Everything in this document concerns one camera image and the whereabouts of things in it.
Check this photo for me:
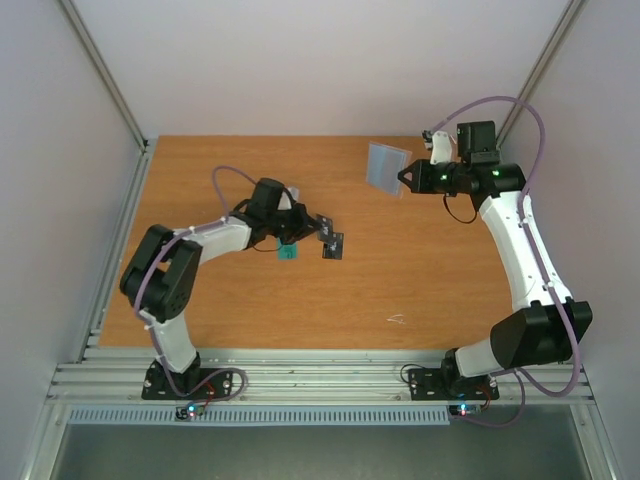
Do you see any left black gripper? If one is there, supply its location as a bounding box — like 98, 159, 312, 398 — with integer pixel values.
267, 203, 322, 245

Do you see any black VIP card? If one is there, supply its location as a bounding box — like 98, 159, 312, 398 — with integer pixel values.
316, 214, 335, 244
322, 232, 344, 260

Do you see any teal VIP card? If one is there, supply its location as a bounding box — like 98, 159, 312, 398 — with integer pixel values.
276, 243, 298, 261

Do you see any pink leather card holder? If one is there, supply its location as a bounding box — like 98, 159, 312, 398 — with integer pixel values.
366, 142, 411, 198

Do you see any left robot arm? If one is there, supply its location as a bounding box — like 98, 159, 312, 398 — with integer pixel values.
119, 178, 323, 401

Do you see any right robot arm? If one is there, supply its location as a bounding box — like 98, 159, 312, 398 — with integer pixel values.
398, 121, 593, 399

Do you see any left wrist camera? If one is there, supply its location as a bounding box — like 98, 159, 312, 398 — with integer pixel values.
278, 186, 300, 211

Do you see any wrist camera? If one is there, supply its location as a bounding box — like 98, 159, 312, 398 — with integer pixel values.
422, 130, 455, 165
278, 186, 300, 211

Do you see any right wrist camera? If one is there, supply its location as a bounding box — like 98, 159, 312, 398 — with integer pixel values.
422, 130, 455, 165

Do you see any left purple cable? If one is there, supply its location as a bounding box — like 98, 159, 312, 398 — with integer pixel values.
132, 165, 261, 401

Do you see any purple cable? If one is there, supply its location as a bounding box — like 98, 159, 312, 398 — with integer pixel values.
132, 165, 261, 401
429, 95, 584, 430

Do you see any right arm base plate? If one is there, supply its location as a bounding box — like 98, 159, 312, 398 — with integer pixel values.
406, 368, 500, 402

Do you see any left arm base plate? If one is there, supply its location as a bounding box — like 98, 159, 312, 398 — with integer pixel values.
141, 361, 234, 401

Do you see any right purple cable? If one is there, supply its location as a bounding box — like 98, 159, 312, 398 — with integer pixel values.
429, 95, 584, 430

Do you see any grey slotted cable duct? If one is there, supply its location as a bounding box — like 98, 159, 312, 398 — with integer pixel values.
68, 405, 450, 427

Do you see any right aluminium corner post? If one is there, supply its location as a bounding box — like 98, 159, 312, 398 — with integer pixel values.
497, 0, 589, 147

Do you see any aluminium corner post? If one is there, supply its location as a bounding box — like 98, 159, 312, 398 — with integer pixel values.
497, 0, 589, 147
56, 0, 149, 152

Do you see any aluminium rail frame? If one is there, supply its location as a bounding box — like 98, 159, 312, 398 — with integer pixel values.
47, 137, 596, 406

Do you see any left aluminium corner post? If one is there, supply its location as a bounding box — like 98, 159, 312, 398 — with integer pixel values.
56, 0, 149, 152

